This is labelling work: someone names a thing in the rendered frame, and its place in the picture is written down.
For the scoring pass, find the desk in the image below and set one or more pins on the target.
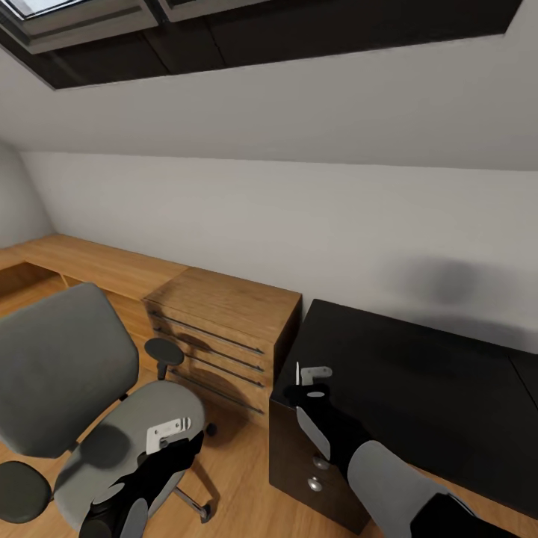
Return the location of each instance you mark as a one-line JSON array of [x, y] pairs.
[[460, 408]]

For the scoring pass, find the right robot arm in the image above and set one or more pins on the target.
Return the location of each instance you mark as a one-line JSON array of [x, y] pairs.
[[402, 501]]

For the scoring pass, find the fixed window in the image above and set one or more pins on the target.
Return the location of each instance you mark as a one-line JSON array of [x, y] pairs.
[[76, 43]]

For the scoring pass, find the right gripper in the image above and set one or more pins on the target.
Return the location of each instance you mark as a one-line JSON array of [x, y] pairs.
[[295, 392]]

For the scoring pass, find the swivel chair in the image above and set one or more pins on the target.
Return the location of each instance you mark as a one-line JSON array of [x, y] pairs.
[[63, 361]]

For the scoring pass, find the cabinet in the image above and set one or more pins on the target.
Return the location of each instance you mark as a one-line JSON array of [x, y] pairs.
[[298, 468], [236, 336]]

